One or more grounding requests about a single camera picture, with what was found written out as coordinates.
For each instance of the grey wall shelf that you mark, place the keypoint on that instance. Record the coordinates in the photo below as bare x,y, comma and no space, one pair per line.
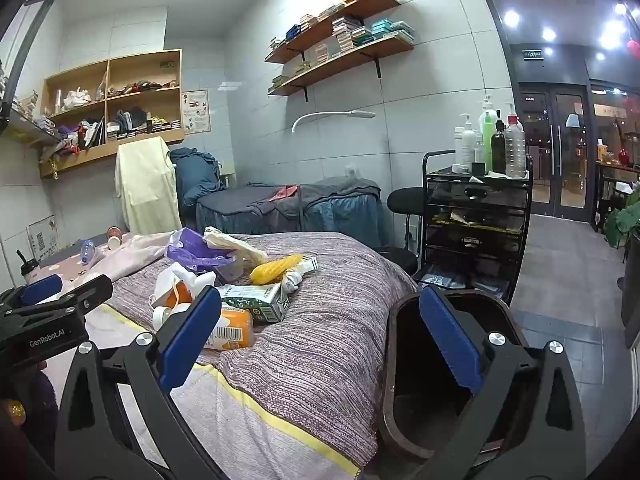
25,127

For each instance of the white wall notice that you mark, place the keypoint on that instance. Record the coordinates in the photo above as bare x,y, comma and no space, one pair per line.
42,237

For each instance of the red cloth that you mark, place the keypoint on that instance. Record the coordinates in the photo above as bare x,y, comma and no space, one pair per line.
285,193

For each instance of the small white carton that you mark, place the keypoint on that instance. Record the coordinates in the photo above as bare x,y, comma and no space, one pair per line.
311,261

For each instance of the pink dotted blanket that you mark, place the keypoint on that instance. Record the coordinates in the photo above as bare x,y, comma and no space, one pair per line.
135,255

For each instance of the green and white milk carton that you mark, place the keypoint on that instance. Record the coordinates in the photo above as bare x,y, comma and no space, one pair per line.
250,300

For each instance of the yellow foam net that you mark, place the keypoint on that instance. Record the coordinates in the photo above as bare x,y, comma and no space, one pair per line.
272,270

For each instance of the glass door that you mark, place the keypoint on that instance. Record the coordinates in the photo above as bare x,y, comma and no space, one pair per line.
555,150

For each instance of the purple plastic bag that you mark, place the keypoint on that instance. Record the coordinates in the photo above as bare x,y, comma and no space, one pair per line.
192,252

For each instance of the green pump bottle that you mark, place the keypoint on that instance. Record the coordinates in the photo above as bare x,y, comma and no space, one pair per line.
486,135

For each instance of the dark brown trash bin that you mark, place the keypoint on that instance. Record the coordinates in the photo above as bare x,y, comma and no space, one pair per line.
430,410

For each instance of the red vase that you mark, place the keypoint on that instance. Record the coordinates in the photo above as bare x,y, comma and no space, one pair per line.
624,156

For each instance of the green potted plant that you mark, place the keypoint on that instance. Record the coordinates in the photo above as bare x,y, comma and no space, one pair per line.
625,220

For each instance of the blue quilt pile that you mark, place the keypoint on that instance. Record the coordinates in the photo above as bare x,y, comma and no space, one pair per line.
197,175

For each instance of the white gooseneck lamp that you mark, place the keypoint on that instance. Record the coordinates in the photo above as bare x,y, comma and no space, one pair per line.
330,116

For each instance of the black bottle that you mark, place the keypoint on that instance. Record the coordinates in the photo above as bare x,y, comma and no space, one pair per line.
498,150

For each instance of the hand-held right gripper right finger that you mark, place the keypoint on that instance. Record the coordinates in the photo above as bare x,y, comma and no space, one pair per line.
450,340

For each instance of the wooden wall shelf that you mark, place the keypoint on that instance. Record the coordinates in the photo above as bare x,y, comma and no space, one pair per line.
345,60
345,15

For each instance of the white wrapper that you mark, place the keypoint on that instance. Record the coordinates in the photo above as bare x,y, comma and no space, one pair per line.
291,279

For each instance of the white pump bottle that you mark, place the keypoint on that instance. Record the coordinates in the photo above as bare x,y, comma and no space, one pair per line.
468,142

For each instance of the clear bottle with red cap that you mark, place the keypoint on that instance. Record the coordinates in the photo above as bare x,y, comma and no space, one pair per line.
515,147

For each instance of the black metal cart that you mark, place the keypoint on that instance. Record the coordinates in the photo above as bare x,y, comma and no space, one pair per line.
475,220

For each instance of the black stool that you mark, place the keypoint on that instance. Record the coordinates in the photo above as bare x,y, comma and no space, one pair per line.
405,202

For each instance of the cream garment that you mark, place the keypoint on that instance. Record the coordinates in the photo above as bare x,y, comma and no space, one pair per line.
145,185

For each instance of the bed with striped purple cover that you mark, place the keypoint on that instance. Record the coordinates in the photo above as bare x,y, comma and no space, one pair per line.
310,340

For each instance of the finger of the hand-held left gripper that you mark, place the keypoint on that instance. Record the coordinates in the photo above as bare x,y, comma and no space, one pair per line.
90,292
42,288

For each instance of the wooden cubby shelf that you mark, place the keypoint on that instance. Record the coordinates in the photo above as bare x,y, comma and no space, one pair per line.
107,145

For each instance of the paper cup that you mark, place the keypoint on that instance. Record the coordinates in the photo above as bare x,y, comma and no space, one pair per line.
113,244
114,232

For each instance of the clear plastic water bottle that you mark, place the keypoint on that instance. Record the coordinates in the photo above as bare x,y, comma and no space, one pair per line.
86,251

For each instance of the massage bed with blue skirt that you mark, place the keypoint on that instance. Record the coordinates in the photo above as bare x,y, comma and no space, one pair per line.
340,215

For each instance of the white plastic bag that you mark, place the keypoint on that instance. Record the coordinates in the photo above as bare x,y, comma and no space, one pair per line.
235,246

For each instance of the wall poster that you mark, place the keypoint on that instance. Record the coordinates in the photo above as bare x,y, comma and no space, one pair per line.
196,110

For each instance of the clear green-striped plastic wrapper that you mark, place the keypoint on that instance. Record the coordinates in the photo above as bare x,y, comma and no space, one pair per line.
230,270

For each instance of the white tissue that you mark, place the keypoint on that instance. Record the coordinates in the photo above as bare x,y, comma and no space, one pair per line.
172,280

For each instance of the white tumbler with black lid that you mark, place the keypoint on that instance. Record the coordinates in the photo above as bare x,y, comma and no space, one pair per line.
27,270

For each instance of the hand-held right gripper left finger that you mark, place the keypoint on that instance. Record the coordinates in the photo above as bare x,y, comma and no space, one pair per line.
190,340

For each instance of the wall shelves with boxes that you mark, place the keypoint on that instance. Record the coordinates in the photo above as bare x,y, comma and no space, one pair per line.
390,30

